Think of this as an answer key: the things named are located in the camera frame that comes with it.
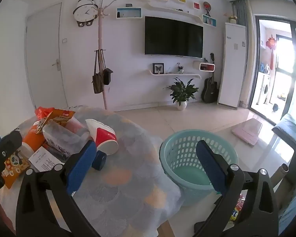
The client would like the teal plastic basket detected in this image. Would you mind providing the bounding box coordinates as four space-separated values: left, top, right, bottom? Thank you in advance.
159 129 239 206

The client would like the potted green plant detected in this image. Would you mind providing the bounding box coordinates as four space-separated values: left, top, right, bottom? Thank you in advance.
163 77 198 110

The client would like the white standing air conditioner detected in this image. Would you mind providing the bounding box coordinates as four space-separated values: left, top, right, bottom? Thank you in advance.
217 22 247 109

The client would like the white box shelf blue inside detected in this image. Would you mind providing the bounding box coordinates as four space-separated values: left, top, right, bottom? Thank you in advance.
116 7 142 19

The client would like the grey blue sofa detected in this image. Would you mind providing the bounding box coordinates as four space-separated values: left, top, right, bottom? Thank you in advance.
271 114 296 153

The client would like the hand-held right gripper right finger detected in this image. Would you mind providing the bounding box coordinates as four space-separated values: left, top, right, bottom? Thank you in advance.
194 140 279 237

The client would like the white paper receipt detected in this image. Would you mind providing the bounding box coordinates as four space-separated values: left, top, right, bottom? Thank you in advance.
28 146 65 173

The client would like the low curved white wall shelf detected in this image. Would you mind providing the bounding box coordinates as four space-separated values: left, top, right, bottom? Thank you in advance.
149 69 202 79

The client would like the white orange bottle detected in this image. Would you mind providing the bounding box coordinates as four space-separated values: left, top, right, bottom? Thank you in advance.
22 125 46 153

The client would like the brown orange snack packet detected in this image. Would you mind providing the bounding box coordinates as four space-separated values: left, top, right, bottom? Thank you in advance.
48 109 76 126

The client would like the colourful packet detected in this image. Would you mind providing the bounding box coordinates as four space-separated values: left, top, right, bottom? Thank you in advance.
230 193 246 224

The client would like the brown tote bag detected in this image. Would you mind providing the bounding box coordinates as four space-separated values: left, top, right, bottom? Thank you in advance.
92 49 104 94

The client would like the black shoulder bag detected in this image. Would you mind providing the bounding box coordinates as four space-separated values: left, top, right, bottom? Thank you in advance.
100 49 113 86

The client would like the white box shelf red inside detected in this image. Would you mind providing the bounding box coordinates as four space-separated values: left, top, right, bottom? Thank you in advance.
199 62 215 71

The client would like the long curved white wall shelf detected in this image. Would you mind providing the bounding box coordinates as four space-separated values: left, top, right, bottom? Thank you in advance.
145 1 204 24

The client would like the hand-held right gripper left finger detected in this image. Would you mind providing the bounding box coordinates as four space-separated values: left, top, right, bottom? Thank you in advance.
15 140 101 237

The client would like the grey curtain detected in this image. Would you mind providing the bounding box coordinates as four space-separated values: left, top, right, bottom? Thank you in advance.
230 0 256 106

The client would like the blue cloth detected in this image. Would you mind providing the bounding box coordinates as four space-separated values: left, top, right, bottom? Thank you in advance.
277 175 296 235

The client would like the dark sliding glass door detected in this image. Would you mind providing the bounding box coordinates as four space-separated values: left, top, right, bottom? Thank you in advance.
249 15 296 126

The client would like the clear plastic cup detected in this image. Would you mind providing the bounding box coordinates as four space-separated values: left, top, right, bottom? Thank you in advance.
42 120 90 158

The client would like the silver foil wrapper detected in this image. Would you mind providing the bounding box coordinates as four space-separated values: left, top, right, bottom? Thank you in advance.
36 115 53 134

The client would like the red white paper cup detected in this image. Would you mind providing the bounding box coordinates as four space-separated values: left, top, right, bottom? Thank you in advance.
85 118 119 156

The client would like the black wall television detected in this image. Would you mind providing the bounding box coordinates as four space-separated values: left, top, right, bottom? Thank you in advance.
145 16 204 59

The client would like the orange cartoon print snack packet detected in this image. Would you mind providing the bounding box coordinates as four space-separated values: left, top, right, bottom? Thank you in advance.
2 150 31 189

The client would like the white door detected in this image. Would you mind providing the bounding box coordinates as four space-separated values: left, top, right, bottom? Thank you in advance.
26 2 69 109

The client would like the butterfly picture frame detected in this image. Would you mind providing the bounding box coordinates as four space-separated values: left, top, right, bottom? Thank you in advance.
152 63 165 75

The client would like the pink flat box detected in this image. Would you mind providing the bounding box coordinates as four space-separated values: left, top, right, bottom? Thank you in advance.
231 118 263 147

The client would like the small blue box shelf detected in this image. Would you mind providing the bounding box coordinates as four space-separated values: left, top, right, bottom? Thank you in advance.
202 15 217 27

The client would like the red plastic bag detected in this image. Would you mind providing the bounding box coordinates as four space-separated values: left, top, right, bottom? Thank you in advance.
35 107 55 119

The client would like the red knot hanging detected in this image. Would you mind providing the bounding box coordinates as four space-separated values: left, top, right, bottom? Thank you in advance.
266 35 275 71

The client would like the metal tube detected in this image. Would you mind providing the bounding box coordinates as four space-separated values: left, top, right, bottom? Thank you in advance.
271 163 290 193

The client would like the white washing machine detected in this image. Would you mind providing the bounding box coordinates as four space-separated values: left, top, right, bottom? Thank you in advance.
258 73 271 105

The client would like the panda wall clock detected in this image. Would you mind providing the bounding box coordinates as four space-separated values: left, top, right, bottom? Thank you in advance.
73 0 99 27

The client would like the black acoustic guitar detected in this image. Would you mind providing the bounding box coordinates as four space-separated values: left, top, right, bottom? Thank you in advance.
201 67 219 103

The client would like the dark blue cylinder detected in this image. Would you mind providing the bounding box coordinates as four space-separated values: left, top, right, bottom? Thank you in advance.
92 150 107 171

